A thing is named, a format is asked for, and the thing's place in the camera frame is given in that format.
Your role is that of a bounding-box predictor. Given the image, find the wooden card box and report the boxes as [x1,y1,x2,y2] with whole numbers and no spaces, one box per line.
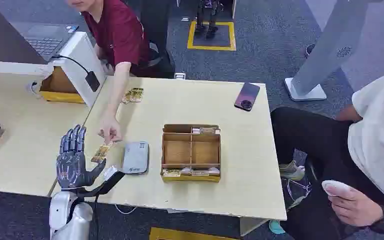
[160,123,222,183]

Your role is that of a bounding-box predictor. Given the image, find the loose golden card stack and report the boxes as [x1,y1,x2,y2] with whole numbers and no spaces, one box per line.
[121,87,145,106]

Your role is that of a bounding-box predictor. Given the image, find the person's hand holding card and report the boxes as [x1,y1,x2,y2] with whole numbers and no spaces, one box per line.
[97,111,124,145]

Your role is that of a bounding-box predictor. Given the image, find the teal shoe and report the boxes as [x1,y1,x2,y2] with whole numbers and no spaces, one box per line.
[268,219,286,236]

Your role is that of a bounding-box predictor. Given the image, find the grey card reader device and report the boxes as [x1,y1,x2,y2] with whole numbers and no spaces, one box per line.
[122,141,151,176]

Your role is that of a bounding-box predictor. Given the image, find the person's hand holding remote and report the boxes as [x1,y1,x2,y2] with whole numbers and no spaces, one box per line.
[324,184,384,229]

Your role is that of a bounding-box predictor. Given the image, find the person beside desk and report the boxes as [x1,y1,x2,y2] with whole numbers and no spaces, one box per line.
[270,64,384,240]

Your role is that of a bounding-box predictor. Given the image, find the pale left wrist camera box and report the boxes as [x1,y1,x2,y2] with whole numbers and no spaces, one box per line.
[77,165,127,198]

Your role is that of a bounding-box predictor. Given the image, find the person in seat across desk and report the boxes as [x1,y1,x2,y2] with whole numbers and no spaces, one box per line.
[65,0,177,145]

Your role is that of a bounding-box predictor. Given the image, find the black power adapter with cable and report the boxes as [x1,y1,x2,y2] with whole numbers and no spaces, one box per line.
[50,54,101,93]

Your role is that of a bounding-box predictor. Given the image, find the golden printed card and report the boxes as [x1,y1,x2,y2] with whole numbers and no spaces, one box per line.
[90,142,116,164]

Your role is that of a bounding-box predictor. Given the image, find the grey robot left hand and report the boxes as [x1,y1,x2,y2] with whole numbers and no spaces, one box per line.
[55,124,107,192]

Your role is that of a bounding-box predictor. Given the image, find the pale sneaker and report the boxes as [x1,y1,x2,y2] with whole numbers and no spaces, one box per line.
[278,160,307,182]

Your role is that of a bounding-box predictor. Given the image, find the card row in long slot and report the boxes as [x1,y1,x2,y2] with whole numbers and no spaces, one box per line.
[162,166,221,178]

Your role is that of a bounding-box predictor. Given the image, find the open cardboard box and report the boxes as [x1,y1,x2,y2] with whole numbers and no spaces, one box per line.
[38,65,86,105]

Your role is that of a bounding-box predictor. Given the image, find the white handheld remote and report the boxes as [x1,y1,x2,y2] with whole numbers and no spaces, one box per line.
[321,180,353,198]

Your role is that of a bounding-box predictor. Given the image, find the grey laptop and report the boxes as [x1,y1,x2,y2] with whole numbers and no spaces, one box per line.
[0,0,81,66]

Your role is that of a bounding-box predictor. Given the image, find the dark smartphone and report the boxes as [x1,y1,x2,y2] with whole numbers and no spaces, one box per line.
[233,82,261,113]

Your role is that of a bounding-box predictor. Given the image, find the white cable under desk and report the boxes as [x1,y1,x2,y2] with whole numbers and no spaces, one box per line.
[113,203,139,216]

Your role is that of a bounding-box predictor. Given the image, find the black robot legs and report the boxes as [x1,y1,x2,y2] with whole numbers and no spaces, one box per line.
[193,0,220,40]

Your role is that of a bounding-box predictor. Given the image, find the card stack in narrow slot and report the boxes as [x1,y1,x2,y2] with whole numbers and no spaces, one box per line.
[191,127,221,135]

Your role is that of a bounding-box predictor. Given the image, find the white floor stand pillar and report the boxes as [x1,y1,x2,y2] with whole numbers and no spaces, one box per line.
[284,0,384,103]

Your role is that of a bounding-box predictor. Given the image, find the yellow floor tape strip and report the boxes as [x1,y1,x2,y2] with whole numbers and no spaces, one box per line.
[148,226,241,240]

